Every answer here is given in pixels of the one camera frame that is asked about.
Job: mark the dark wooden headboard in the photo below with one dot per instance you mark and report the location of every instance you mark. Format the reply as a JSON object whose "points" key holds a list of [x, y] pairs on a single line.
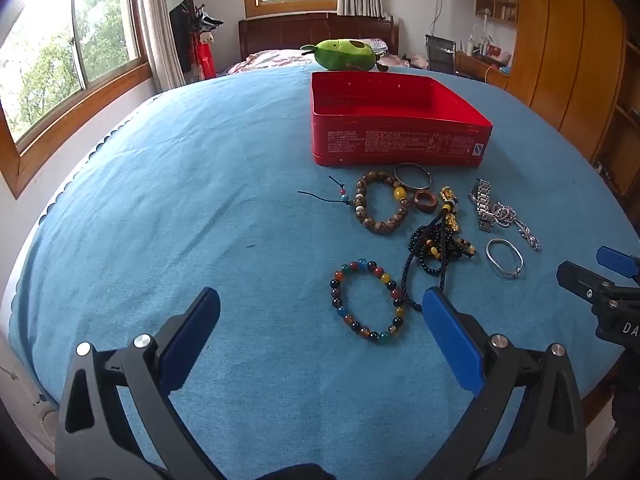
{"points": [[280, 32]]}

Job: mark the wooden wardrobe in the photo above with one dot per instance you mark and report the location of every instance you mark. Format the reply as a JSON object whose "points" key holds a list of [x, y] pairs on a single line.
{"points": [[565, 50]]}

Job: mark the silver bangle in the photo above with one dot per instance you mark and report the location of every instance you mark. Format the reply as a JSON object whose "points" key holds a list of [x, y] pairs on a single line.
{"points": [[516, 274]]}

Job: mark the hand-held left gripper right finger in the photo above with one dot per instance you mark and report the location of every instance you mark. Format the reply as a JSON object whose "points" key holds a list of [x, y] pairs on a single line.
{"points": [[452, 340]]}

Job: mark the dark metal bangle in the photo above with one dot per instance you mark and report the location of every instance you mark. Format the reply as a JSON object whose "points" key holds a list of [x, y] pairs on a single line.
{"points": [[397, 179]]}

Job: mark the red tin box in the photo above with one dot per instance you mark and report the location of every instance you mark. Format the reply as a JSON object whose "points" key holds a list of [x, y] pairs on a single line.
{"points": [[400, 142]]}

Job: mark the black office chair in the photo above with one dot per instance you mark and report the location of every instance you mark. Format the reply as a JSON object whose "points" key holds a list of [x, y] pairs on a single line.
{"points": [[440, 52]]}

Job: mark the green avocado plush toy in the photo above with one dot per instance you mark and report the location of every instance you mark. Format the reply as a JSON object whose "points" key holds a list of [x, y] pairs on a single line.
{"points": [[345, 55]]}

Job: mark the red hanging bag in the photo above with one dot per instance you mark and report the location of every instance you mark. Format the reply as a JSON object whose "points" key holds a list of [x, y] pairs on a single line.
{"points": [[202, 60]]}

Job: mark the large wooden-framed window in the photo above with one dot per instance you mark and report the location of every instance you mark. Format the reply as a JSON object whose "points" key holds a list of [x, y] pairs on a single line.
{"points": [[50, 75]]}

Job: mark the wooden coat rack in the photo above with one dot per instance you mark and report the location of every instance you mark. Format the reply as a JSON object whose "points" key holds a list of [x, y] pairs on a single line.
{"points": [[189, 25]]}

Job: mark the long white curtain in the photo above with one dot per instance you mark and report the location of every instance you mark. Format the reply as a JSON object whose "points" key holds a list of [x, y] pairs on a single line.
{"points": [[160, 25]]}

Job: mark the silver metal watch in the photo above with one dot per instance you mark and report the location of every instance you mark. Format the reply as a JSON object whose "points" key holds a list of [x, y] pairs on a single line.
{"points": [[482, 195]]}

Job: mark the wooden wall shelf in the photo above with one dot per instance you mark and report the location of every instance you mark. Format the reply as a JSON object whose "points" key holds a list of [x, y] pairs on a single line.
{"points": [[495, 2]]}

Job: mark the pink floral quilt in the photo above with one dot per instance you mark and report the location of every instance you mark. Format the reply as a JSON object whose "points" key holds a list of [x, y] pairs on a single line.
{"points": [[260, 60]]}

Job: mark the wooden desk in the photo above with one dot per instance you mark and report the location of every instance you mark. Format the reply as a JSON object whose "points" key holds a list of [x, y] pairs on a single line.
{"points": [[475, 67]]}

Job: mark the white fan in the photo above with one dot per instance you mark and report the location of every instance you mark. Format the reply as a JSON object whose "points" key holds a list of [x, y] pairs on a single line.
{"points": [[30, 410]]}

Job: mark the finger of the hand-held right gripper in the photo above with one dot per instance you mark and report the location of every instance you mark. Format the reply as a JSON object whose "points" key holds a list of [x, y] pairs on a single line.
{"points": [[617, 260], [575, 277]]}

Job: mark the patterned pillow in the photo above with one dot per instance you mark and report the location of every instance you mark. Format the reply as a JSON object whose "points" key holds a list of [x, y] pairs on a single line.
{"points": [[377, 45]]}

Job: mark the pink plush toy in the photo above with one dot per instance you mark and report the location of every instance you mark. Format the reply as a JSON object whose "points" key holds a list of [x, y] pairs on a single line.
{"points": [[420, 61]]}

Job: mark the small gold charm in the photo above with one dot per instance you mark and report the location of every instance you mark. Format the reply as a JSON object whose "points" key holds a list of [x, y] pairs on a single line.
{"points": [[446, 193]]}

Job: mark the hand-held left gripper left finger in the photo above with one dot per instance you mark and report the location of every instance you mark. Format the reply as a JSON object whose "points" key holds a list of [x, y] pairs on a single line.
{"points": [[192, 340]]}

